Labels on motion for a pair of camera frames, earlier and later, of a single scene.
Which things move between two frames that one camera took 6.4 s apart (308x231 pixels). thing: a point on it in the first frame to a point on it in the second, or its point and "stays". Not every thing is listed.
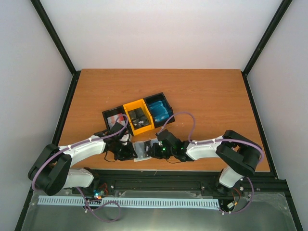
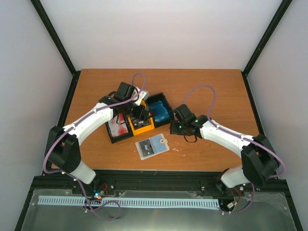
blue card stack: (159, 111) stays
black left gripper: (128, 155) to (139, 114)
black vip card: (140, 149) to (146, 147)
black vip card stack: (138, 118) stays
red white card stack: (112, 120) stays
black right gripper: (155, 153) to (173, 129)
